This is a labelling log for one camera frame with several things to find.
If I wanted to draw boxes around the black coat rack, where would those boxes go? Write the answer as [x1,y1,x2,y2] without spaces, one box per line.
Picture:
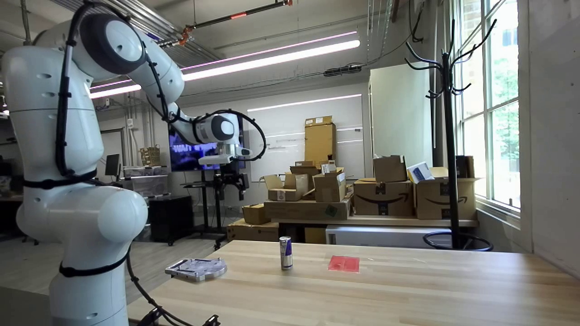
[404,18,498,252]

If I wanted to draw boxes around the black cabinet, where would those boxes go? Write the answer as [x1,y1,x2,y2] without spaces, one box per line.
[148,194,195,246]

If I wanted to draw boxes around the small monitor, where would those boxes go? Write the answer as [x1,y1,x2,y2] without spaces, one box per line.
[105,153,122,178]

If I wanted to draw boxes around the white box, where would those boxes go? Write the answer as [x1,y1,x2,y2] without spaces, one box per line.
[325,225,454,249]

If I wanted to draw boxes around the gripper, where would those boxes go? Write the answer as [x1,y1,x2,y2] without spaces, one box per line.
[213,161,250,201]

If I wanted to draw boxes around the grey drink can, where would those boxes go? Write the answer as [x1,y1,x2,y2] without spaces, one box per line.
[279,236,294,271]

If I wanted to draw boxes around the white panel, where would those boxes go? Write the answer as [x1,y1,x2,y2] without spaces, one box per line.
[368,62,434,169]

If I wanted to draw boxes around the window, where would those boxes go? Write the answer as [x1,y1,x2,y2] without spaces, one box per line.
[452,0,522,215]

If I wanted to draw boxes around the wicker basket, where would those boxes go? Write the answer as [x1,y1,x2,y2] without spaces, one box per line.
[139,144,162,167]

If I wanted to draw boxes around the whiteboard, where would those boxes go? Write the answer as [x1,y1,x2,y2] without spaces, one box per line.
[246,93,366,182]

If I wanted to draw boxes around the pile of cardboard boxes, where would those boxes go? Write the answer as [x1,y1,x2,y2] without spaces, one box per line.
[226,115,482,243]

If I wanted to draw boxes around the red ceiling pipe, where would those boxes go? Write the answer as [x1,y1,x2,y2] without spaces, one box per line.
[158,0,294,48]

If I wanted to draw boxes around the stack of plastic bins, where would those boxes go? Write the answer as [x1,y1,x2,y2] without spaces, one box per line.
[119,165,170,198]

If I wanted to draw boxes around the red plastic packet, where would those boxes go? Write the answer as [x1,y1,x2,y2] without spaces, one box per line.
[328,255,361,273]

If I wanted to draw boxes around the wooden table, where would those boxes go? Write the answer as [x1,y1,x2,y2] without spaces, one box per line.
[271,215,480,228]

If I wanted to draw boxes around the large wall screen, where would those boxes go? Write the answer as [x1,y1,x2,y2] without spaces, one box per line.
[168,129,248,173]

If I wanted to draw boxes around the ceiling light strips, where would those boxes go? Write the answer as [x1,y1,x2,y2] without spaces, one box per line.
[89,30,362,100]

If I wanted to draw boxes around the silver metal platform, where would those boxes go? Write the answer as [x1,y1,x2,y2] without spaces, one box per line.
[164,257,228,283]

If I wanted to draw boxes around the black cable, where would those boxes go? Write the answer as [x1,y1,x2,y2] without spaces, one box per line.
[126,252,222,326]

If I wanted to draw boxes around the black screen stand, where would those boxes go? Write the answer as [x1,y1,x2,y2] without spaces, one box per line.
[180,169,228,250]

